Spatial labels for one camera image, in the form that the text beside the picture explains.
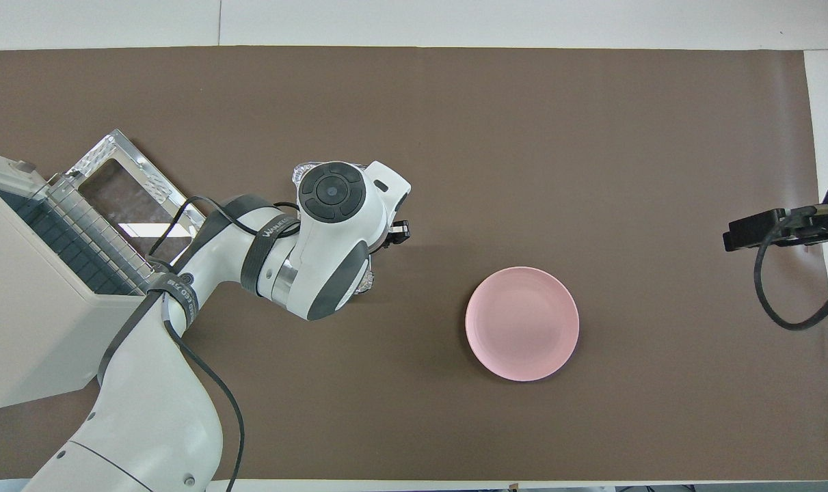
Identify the aluminium foil tray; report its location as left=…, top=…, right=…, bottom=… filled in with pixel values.
left=292, top=161, right=377, bottom=295

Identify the metal oven rack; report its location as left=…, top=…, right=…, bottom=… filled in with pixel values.
left=0, top=174, right=148, bottom=296

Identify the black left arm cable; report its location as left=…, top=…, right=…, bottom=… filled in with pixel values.
left=147, top=196, right=302, bottom=492

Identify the white toaster oven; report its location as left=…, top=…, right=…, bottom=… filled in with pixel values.
left=0, top=145, right=165, bottom=409

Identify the pink round plate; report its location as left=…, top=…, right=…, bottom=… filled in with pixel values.
left=465, top=266, right=580, bottom=382

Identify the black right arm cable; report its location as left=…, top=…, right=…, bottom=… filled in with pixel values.
left=754, top=212, right=828, bottom=332

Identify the glass oven door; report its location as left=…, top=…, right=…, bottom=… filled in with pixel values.
left=64, top=129, right=224, bottom=298

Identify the brown table mat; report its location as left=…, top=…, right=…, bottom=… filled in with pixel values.
left=0, top=46, right=828, bottom=481

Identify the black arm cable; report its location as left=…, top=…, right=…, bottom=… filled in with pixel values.
left=147, top=196, right=302, bottom=492
left=754, top=212, right=828, bottom=332

